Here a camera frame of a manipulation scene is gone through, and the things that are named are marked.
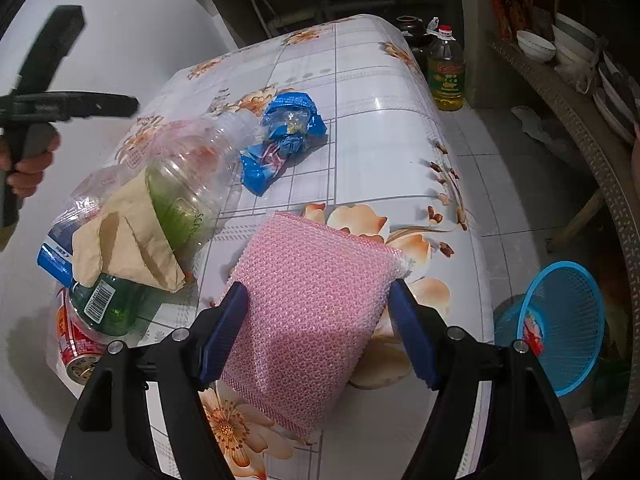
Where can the blue crumpled plastic wrapper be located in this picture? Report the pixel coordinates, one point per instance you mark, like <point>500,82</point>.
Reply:
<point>295,110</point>

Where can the brown paper bag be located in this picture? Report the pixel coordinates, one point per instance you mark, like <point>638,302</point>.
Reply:
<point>120,240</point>

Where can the blue and white plastic packet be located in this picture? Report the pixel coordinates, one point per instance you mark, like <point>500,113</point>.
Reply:
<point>54,256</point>

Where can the red printed box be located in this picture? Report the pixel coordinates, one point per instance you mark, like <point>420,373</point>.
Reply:
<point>510,10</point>

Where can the white plastic bag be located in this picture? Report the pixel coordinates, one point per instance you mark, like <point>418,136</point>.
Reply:
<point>532,122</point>

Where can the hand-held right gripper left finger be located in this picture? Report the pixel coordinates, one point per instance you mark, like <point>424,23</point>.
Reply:
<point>225,332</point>

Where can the pink bubble wrap bag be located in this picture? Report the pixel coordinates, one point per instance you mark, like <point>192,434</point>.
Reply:
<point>310,310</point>

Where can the red wrapper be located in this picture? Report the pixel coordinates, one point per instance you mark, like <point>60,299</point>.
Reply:
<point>533,332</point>

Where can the white bowl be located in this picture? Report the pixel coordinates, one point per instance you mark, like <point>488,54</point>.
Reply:
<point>535,46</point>

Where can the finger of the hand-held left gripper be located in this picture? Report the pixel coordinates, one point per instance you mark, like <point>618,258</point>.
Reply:
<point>90,106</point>
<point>55,40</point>

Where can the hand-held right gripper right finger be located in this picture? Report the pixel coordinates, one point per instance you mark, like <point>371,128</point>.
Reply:
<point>412,335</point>

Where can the yellow cooking oil bottle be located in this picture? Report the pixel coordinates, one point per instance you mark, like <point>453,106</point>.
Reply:
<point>446,77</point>

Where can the floral tablecloth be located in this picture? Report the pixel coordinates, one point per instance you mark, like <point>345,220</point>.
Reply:
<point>375,110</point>

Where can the blue mesh wastebasket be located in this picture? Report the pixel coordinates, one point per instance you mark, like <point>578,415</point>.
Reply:
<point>565,320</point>

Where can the dark ceramic jar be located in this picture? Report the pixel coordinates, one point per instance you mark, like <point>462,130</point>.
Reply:
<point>411,30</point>

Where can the dark green bottle barcode label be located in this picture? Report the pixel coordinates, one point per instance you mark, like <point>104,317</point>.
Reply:
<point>115,310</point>

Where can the stack of white bowls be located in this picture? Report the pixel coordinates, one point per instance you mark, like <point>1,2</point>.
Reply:
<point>575,40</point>

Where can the red drink can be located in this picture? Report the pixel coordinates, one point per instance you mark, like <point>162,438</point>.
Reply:
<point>75,347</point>

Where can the person's left hand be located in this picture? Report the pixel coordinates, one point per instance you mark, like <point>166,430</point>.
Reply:
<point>32,167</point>

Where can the woven rattan shelf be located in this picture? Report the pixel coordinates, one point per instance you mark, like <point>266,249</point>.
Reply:
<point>595,160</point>

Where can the clear plastic bottle green label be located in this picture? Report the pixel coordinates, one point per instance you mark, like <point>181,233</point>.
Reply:
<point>200,170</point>

